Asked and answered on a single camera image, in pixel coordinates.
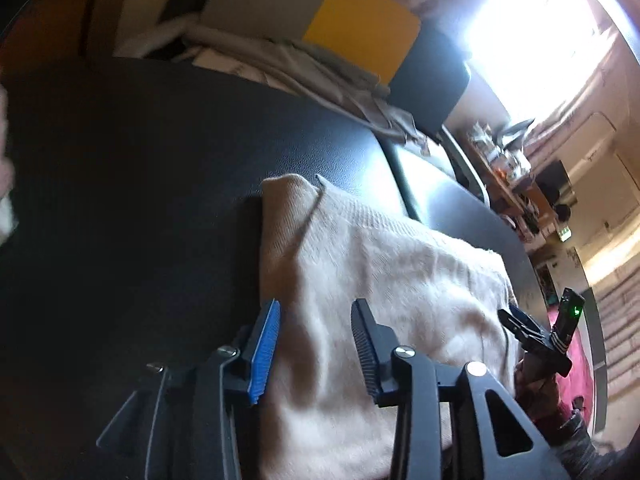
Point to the pale cloth pile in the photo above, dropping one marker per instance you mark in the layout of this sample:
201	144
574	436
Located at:
6	175

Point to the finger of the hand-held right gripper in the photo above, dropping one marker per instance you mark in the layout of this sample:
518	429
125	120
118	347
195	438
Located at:
529	319
516	330

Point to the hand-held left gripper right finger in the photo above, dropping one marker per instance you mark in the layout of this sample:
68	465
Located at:
364	355

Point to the wooden desk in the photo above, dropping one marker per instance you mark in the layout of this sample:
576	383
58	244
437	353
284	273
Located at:
505	195

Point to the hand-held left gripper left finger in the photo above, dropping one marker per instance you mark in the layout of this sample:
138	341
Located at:
265	350

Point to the black monitor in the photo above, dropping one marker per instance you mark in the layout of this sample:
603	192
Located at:
550	180

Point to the person's right forearm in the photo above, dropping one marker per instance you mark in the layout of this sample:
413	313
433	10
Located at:
575	440

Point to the beige knitted sweater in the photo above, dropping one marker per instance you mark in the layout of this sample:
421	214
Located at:
375	260

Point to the bright sheer curtain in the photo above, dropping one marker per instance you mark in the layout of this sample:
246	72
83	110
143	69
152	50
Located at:
620	310

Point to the pink blanket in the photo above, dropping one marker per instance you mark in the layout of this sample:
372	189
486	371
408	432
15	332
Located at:
580	385

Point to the row of jars and boxes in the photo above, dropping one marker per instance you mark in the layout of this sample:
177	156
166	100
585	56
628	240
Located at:
500	155

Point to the grey coat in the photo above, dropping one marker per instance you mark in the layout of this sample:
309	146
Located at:
300	65

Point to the grey yellow blue sofa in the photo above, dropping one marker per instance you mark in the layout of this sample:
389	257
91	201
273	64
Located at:
360	30

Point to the cream patterned pillow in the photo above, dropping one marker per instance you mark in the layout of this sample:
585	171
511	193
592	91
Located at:
230	63

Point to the person's right hand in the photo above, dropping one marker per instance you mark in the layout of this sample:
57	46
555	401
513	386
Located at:
537	385

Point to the brown wooden wardrobe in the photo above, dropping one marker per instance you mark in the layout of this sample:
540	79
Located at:
50	25

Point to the black round speaker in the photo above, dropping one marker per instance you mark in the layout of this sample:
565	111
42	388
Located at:
564	211

